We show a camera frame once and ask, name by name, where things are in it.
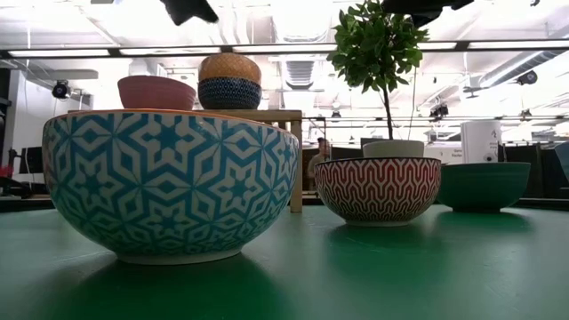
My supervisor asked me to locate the silver ventilation duct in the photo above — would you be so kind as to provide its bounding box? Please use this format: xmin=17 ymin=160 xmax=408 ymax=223
xmin=479 ymin=48 xmax=569 ymax=88

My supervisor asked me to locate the green table mat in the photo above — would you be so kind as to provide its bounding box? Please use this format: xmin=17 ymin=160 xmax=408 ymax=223
xmin=0 ymin=204 xmax=569 ymax=320

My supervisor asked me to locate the yellow honeycomb patterned bowl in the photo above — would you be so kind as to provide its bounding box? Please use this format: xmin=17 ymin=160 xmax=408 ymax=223
xmin=197 ymin=52 xmax=262 ymax=84

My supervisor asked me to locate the ceiling air vent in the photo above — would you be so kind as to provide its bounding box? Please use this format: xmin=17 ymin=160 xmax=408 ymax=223
xmin=284 ymin=60 xmax=316 ymax=90

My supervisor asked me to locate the person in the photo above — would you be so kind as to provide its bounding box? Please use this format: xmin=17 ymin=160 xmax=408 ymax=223
xmin=307 ymin=136 xmax=333 ymax=181

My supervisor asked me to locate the plain pink bowl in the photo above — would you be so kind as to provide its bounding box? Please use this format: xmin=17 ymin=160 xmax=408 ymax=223
xmin=116 ymin=75 xmax=197 ymax=111

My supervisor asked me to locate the long ceiling light bar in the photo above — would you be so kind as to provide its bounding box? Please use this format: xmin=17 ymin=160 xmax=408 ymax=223
xmin=0 ymin=38 xmax=569 ymax=59

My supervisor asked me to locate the black monitor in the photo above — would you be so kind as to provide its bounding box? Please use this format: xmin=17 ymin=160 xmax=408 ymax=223
xmin=18 ymin=146 xmax=44 ymax=175

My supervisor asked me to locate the black ceiling camera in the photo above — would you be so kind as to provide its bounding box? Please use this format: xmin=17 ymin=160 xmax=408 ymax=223
xmin=515 ymin=69 xmax=539 ymax=86
xmin=51 ymin=79 xmax=72 ymax=100

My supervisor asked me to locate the plain teal green bowl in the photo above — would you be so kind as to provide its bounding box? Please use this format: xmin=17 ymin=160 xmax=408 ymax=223
xmin=437 ymin=161 xmax=532 ymax=213

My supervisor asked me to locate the orange bowl teal star exterior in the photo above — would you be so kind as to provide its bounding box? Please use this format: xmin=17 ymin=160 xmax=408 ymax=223
xmin=42 ymin=108 xmax=300 ymax=267

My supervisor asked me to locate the wooden slatted shelf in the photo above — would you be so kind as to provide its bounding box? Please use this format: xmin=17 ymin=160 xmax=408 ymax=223
xmin=67 ymin=108 xmax=304 ymax=213

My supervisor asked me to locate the plain grey-blue bowl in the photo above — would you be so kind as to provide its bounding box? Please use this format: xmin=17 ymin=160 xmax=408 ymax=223
xmin=554 ymin=140 xmax=569 ymax=181

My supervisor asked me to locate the light blue bowl navy exterior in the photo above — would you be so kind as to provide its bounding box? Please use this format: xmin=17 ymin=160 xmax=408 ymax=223
xmin=197 ymin=77 xmax=263 ymax=111

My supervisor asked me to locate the black partition panel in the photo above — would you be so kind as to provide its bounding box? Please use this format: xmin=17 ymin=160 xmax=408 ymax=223
xmin=497 ymin=141 xmax=569 ymax=199

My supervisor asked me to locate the green plant in white pot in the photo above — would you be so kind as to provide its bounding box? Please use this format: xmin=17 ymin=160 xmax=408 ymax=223
xmin=326 ymin=0 xmax=430 ymax=159

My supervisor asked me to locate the white box with lettering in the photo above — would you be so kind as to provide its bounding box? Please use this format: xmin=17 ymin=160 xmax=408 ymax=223
xmin=424 ymin=141 xmax=463 ymax=165

